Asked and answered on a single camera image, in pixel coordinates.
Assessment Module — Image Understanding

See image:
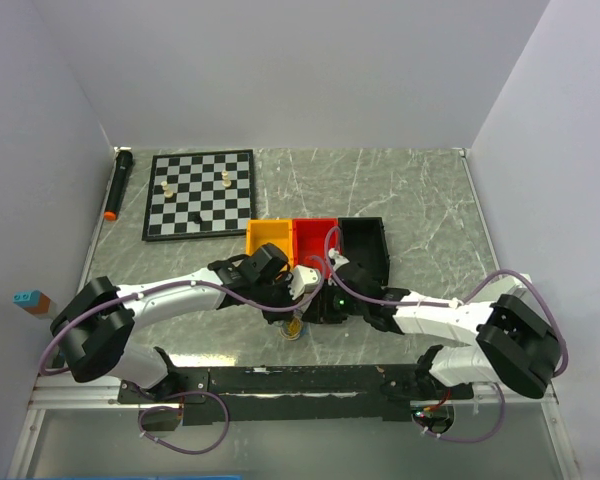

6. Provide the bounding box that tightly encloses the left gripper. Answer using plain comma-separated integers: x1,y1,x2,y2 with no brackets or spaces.
251,272,304,325

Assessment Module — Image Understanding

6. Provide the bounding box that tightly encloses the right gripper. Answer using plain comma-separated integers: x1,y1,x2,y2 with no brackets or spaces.
301,278,367,324

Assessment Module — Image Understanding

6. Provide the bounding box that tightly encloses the blue cable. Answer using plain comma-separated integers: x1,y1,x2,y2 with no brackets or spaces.
277,319,306,342

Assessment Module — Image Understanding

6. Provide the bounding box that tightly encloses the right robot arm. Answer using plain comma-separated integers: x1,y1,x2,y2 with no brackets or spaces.
309,254,569,399

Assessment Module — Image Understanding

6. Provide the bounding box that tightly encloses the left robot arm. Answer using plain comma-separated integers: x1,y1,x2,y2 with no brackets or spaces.
51,243,293,402

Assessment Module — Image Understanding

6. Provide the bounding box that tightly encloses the yellow plastic bin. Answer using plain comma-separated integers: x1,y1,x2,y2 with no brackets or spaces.
246,218,295,267

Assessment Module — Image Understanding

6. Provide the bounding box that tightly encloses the black plastic bin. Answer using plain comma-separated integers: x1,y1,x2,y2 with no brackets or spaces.
338,217,390,286

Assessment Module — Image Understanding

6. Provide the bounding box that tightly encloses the red plastic bin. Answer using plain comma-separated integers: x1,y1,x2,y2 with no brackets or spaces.
292,218,338,270

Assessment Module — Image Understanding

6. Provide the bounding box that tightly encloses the cream chess piece right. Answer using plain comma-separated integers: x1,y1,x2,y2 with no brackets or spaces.
221,171,231,188

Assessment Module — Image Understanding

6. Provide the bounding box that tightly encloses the cream chess piece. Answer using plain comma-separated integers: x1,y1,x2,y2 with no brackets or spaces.
161,181,174,199
221,171,231,188

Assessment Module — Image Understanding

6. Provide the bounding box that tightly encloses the black white chessboard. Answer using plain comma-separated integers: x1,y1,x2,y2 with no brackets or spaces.
142,149,257,242

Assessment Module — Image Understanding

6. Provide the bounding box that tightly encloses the cream chess piece left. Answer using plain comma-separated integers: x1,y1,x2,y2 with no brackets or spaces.
161,181,174,199

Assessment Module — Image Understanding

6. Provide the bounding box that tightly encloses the black marker orange cap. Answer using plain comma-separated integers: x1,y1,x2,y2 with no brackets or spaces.
103,150,134,222

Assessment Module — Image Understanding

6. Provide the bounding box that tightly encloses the toy brick structure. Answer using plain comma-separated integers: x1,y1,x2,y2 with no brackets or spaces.
12,289,76,371

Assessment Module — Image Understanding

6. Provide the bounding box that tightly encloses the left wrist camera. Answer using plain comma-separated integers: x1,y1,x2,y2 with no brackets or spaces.
288,265,324,300

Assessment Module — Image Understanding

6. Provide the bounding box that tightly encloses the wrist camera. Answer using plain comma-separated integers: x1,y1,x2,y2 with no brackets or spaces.
288,265,324,300
327,248,349,271

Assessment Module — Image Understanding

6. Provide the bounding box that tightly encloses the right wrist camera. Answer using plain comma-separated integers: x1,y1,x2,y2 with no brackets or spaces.
327,248,349,271

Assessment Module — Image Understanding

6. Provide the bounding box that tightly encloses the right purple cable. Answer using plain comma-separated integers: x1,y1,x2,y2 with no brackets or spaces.
322,225,569,444

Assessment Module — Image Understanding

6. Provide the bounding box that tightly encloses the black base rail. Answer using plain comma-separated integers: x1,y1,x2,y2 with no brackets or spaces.
118,364,474,426

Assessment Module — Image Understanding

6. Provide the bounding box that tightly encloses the grey white wall bracket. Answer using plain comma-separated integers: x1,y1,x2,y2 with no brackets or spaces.
494,275,528,299

